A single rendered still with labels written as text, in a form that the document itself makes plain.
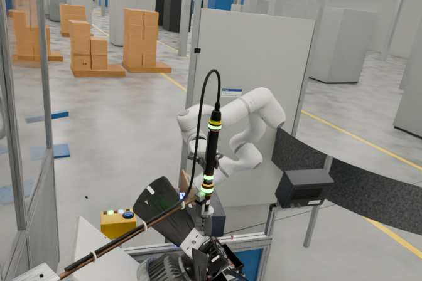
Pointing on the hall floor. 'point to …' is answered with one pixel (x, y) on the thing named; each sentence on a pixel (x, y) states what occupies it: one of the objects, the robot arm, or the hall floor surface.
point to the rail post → (262, 264)
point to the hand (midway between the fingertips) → (209, 163)
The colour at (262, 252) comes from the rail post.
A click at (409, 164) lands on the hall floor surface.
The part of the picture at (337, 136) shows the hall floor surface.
